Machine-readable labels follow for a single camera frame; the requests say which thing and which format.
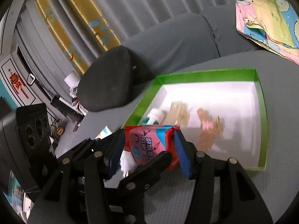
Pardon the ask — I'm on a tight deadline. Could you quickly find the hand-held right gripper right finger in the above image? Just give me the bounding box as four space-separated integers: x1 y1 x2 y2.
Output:
173 129 274 224

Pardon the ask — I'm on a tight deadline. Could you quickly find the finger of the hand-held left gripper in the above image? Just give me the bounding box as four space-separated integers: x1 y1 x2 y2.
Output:
105 151 173 224
70 137 103 155

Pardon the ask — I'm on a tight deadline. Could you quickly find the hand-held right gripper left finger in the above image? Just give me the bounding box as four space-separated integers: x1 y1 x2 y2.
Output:
27 129 126 224

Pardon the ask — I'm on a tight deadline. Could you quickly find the orange bottle pink label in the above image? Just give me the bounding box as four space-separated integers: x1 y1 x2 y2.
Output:
123 125 181 171

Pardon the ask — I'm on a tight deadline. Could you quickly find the beige wooden block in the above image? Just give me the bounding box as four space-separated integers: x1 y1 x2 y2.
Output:
164 101 191 127

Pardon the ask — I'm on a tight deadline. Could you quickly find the white bottle green label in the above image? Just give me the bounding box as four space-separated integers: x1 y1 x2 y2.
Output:
138 107 167 126

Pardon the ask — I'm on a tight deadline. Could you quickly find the green cardboard box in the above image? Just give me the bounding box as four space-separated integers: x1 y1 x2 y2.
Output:
121 68 268 172

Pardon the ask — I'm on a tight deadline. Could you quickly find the white bottle blue label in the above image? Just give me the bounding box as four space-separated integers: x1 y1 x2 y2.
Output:
95 125 117 140

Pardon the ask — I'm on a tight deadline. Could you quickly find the black stand with white stick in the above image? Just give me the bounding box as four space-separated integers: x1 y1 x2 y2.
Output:
50 94 84 124

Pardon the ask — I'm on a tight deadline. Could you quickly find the white door panel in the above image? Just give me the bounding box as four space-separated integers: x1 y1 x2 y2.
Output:
0 48 55 112

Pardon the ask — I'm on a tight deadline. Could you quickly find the red knot ornament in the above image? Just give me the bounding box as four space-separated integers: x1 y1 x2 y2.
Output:
8 68 28 98

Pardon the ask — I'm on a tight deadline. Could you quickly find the black cushion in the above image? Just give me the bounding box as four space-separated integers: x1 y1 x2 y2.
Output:
77 46 138 112

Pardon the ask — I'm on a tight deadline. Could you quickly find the white paper sheet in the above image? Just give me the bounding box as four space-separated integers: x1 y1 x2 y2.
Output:
64 71 81 88

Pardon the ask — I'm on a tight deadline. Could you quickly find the grey sofa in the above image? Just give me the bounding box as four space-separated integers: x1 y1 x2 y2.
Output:
54 3 299 224

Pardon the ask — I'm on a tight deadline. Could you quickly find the gold patterned curtain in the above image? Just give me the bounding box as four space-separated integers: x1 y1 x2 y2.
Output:
31 0 122 75

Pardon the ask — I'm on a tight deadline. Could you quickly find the grey curtain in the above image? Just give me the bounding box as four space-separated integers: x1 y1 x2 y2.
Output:
14 0 264 75

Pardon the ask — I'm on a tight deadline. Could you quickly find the colourful printed cloth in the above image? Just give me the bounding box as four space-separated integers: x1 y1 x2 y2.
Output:
235 0 299 66

